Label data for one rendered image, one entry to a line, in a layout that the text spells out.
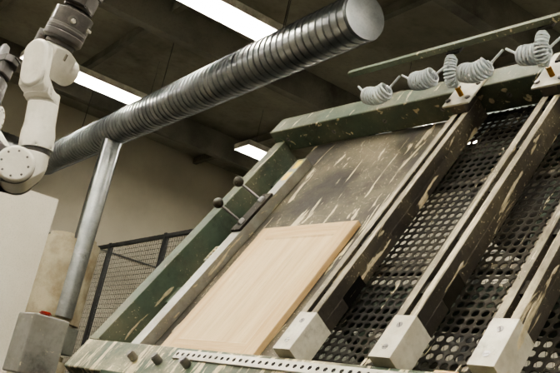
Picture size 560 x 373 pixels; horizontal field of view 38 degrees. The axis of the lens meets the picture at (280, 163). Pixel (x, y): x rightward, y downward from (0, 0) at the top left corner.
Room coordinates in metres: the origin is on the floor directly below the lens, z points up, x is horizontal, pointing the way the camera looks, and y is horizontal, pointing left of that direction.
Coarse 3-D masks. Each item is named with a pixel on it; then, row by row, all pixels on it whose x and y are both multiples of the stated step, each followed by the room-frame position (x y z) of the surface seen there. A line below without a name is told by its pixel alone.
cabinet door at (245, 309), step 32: (320, 224) 2.45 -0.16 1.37; (352, 224) 2.32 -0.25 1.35; (256, 256) 2.55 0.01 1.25; (288, 256) 2.42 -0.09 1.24; (320, 256) 2.30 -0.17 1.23; (224, 288) 2.52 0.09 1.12; (256, 288) 2.40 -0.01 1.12; (288, 288) 2.29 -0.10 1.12; (192, 320) 2.49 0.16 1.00; (224, 320) 2.38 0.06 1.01; (256, 320) 2.27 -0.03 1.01; (256, 352) 2.15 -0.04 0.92
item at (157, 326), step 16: (304, 160) 2.84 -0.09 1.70; (272, 192) 2.79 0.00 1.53; (288, 192) 2.81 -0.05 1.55; (272, 208) 2.78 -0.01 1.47; (256, 224) 2.74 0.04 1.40; (240, 240) 2.71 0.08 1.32; (224, 256) 2.68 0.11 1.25; (208, 272) 2.65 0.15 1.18; (192, 288) 2.62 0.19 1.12; (176, 304) 2.59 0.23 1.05; (160, 320) 2.57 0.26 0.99; (144, 336) 2.55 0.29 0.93; (160, 336) 2.58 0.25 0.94
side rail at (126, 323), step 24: (264, 168) 3.03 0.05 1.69; (288, 168) 3.10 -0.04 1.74; (240, 192) 2.98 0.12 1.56; (264, 192) 3.05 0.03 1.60; (216, 216) 2.93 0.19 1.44; (240, 216) 2.99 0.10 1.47; (192, 240) 2.88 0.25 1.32; (216, 240) 2.94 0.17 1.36; (168, 264) 2.84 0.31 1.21; (192, 264) 2.90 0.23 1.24; (144, 288) 2.80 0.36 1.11; (168, 288) 2.85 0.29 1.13; (120, 312) 2.77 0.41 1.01; (144, 312) 2.81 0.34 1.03; (96, 336) 2.74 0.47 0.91; (120, 336) 2.77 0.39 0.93
